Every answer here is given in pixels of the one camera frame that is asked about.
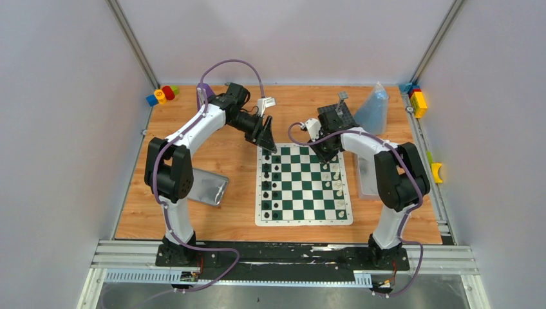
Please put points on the dark grey lego baseplate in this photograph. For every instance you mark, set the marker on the dark grey lego baseplate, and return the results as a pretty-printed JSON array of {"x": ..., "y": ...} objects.
[{"x": 345, "y": 113}]

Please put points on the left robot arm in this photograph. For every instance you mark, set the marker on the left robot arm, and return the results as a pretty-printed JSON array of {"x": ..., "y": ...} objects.
[{"x": 169, "y": 170}]

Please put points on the blue wooden block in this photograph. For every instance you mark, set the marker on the blue wooden block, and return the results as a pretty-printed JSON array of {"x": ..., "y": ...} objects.
[{"x": 152, "y": 100}]

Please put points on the red wooden cylinder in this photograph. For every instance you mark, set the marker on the red wooden cylinder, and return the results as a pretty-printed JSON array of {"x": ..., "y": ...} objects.
[{"x": 169, "y": 93}]

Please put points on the green white chess board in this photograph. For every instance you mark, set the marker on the green white chess board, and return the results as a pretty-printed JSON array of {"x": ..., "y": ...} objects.
[{"x": 293, "y": 188}]

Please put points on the yellow curved block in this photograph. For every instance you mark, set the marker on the yellow curved block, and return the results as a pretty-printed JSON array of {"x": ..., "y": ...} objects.
[{"x": 435, "y": 168}]

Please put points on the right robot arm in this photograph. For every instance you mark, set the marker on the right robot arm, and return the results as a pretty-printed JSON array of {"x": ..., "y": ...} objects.
[{"x": 395, "y": 171}]

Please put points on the yellow wooden cylinder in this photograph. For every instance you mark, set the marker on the yellow wooden cylinder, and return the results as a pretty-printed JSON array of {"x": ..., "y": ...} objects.
[{"x": 160, "y": 96}]

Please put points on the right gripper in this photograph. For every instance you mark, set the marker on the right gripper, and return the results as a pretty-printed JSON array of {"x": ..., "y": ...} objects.
[{"x": 326, "y": 158}]

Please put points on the purple metronome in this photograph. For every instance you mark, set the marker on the purple metronome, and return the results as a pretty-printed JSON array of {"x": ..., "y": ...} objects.
[{"x": 203, "y": 91}]

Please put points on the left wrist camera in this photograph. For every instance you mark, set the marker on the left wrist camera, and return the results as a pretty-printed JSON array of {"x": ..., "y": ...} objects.
[{"x": 264, "y": 103}]

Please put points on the silver metal tin box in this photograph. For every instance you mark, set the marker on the silver metal tin box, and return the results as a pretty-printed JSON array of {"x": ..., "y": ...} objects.
[{"x": 366, "y": 178}]

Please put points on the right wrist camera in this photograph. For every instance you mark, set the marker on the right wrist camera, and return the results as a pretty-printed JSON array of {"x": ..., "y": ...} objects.
[{"x": 312, "y": 126}]

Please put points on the blue plastic bag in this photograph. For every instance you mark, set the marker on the blue plastic bag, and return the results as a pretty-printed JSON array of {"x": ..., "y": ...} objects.
[{"x": 372, "y": 115}]

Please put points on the green wooden block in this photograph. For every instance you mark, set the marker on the green wooden block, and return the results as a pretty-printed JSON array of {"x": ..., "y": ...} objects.
[{"x": 175, "y": 90}]

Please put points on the colourful lego brick stack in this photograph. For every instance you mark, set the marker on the colourful lego brick stack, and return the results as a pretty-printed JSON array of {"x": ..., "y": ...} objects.
[{"x": 416, "y": 98}]

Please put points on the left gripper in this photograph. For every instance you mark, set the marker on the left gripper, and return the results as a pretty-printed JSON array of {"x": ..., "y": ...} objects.
[{"x": 259, "y": 131}]

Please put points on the grey lego tower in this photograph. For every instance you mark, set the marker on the grey lego tower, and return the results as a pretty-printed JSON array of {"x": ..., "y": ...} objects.
[{"x": 342, "y": 95}]

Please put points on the silver tin lid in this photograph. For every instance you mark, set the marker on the silver tin lid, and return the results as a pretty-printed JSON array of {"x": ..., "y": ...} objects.
[{"x": 208, "y": 188}]

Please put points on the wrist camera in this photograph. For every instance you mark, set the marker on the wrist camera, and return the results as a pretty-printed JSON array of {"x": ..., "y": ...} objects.
[
  {"x": 312, "y": 126},
  {"x": 264, "y": 103}
]

